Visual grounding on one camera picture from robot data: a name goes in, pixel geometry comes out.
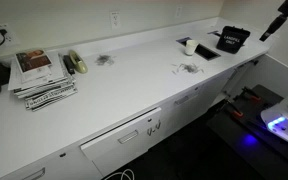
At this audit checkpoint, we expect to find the white cabinet door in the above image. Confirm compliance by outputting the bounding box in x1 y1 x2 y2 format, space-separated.
250 54 288 98

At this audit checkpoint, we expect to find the pile of paper clips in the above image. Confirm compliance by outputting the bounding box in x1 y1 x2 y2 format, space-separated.
94 54 116 67
171 62 205 76

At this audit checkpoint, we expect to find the white paper cup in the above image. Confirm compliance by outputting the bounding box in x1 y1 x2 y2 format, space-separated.
184 39 199 56

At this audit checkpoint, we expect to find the white open drawer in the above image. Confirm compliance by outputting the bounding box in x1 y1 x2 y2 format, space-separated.
79 106 163 178

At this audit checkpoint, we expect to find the black rectangular counter slot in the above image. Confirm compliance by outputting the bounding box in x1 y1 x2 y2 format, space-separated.
179 37 222 62

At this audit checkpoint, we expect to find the black stapler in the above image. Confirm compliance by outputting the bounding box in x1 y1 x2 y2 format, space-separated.
62 54 77 75

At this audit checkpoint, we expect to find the stack of magazines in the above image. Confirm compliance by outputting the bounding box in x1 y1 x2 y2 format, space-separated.
7 49 79 112

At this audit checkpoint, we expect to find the magazine with red cover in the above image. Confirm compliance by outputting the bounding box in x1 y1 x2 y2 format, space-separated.
14 49 54 75

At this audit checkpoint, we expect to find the black perforated robot table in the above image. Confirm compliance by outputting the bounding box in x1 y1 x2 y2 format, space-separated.
206 83 288 180

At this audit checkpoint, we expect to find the silver cabinet bar handle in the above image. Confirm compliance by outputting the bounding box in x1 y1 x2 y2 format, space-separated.
173 95 191 106

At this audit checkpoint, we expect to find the silver drawer handle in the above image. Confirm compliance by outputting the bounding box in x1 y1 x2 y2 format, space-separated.
117 129 140 145
21 167 47 180

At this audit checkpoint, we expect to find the white cabinet front with handle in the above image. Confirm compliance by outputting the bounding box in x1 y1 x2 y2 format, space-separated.
160 70 236 143

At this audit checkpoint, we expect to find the white cable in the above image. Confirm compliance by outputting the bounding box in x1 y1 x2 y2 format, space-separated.
103 168 136 180

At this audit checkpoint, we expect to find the black clamp with orange handle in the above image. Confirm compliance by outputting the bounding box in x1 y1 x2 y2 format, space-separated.
241 86 262 102
226 99 245 119

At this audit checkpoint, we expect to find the white wall outlet with plug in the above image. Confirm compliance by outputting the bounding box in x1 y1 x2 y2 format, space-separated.
0 23 19 46

